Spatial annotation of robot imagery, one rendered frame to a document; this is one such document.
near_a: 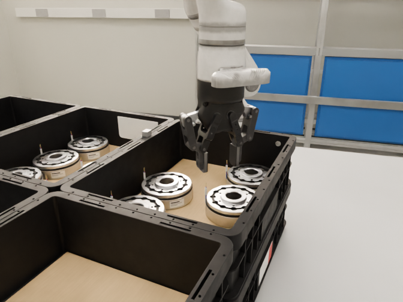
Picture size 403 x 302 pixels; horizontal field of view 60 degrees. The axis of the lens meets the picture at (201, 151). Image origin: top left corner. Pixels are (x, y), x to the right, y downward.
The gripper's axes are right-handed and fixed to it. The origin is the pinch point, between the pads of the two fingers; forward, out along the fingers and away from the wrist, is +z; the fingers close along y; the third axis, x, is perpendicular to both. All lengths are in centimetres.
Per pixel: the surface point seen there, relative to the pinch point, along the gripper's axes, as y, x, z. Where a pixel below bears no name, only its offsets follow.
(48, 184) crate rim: 27.3, -6.0, 1.7
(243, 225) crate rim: 5.0, 16.5, 1.6
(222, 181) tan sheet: -7.4, -12.0, 11.5
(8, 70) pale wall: 56, -411, 44
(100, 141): 13.9, -40.3, 8.3
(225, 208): -0.1, 2.7, 8.4
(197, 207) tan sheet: 2.1, -4.4, 11.6
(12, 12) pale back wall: 40, -411, -18
